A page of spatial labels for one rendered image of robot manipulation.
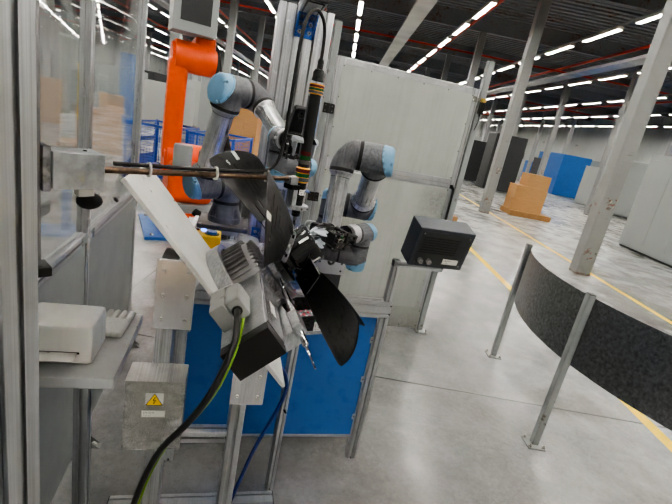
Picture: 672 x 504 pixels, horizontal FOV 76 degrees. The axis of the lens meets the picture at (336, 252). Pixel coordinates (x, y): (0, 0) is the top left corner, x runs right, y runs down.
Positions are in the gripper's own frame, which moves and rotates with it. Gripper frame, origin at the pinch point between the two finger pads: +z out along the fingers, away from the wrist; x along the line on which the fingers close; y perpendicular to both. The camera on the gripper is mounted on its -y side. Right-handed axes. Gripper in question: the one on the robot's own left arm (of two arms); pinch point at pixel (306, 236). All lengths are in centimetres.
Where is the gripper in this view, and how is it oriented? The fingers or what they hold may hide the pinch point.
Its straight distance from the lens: 148.0
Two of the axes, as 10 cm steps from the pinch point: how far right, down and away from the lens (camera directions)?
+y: 7.2, 4.2, -5.5
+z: -6.4, 1.1, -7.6
